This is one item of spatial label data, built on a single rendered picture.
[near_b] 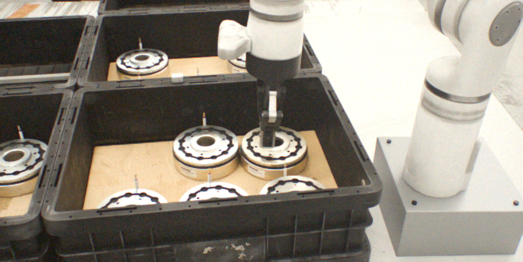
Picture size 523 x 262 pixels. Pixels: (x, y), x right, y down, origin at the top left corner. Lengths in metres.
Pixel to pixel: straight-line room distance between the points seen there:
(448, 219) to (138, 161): 0.48
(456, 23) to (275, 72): 0.24
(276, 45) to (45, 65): 0.64
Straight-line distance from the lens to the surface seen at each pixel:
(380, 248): 0.91
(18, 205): 0.84
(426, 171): 0.85
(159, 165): 0.85
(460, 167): 0.86
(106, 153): 0.89
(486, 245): 0.94
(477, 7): 0.72
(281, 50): 0.69
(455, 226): 0.89
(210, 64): 1.13
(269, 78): 0.70
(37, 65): 1.20
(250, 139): 0.84
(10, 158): 0.89
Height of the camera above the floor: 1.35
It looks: 33 degrees down
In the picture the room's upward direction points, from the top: straight up
